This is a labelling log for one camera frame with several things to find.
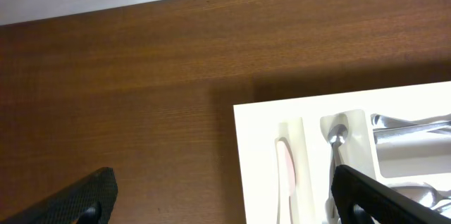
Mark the white plastic cutlery tray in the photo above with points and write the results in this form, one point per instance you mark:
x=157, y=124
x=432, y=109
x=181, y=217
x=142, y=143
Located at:
x=305, y=123

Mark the large steel spoon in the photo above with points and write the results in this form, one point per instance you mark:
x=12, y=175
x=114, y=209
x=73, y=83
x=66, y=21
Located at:
x=442, y=208
x=422, y=193

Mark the pink plastic knife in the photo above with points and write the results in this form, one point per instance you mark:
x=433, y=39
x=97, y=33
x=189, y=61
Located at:
x=286, y=181

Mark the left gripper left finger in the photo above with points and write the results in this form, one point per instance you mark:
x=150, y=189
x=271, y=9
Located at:
x=89, y=200

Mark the small steel teaspoon silver handle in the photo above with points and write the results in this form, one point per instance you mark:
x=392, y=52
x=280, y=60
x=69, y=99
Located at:
x=336, y=137

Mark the steel fork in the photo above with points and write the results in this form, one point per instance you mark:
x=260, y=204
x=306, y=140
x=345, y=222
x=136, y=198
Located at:
x=380, y=121
x=384, y=135

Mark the small steel teaspoon dark handle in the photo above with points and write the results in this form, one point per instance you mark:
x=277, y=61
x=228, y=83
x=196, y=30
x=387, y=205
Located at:
x=332, y=212

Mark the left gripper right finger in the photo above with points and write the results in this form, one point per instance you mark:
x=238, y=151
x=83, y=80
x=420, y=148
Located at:
x=361, y=199

